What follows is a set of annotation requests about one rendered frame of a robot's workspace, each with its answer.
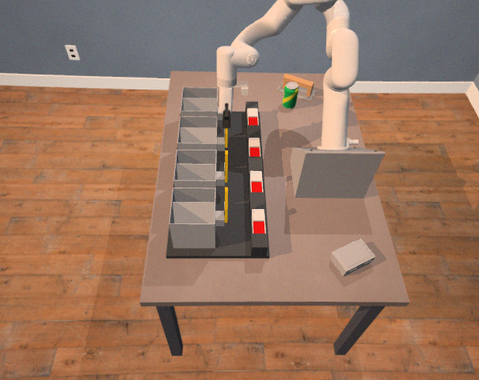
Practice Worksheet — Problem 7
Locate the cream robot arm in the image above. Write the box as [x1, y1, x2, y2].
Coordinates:
[217, 0, 359, 150]

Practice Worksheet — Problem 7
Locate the green and yellow drink can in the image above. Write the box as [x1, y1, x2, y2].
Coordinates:
[282, 82, 298, 108]

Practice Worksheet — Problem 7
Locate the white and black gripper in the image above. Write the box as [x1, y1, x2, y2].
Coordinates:
[217, 85, 234, 128]

